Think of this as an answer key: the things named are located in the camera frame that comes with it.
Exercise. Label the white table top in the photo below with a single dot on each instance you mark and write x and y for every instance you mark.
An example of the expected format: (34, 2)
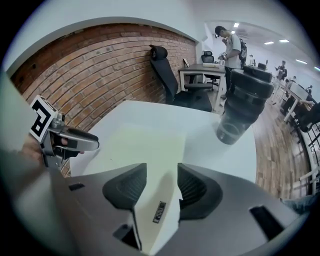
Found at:
(197, 125)

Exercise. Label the flat white box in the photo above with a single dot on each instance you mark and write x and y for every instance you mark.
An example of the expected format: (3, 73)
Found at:
(211, 64)

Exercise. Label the black mesh office chair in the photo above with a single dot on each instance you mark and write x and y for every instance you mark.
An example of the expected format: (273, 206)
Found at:
(208, 57)

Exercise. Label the ceiling tube light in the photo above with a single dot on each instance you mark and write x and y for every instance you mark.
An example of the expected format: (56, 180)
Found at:
(284, 41)
(301, 61)
(269, 43)

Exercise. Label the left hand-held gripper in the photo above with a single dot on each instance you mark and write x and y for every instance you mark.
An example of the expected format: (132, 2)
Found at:
(41, 120)

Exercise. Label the person's leg in jeans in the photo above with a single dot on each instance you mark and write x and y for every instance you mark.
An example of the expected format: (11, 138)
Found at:
(297, 205)

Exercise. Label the black water bottle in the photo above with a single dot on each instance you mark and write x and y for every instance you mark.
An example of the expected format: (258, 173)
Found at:
(240, 107)

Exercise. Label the small picture frame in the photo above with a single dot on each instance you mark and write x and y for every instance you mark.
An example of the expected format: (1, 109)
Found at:
(186, 62)

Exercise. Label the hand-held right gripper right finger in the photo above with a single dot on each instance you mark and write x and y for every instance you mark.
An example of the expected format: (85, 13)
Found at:
(200, 197)

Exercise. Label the black high-back office chair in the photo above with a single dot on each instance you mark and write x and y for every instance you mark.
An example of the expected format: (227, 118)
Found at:
(165, 75)

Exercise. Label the black low office chair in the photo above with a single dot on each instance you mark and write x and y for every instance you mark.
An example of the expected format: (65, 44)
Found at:
(200, 86)

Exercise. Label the person's left forearm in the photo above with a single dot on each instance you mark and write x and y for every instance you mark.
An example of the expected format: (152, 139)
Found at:
(31, 150)

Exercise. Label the person's left hand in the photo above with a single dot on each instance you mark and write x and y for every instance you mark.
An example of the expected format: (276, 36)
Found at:
(63, 142)

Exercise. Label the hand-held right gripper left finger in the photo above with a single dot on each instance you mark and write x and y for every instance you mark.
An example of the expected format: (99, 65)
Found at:
(122, 190)

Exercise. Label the grey-topped white table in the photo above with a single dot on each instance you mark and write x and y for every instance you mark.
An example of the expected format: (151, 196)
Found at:
(195, 68)

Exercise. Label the long white table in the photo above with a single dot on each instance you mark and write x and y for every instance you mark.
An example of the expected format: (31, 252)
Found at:
(297, 91)

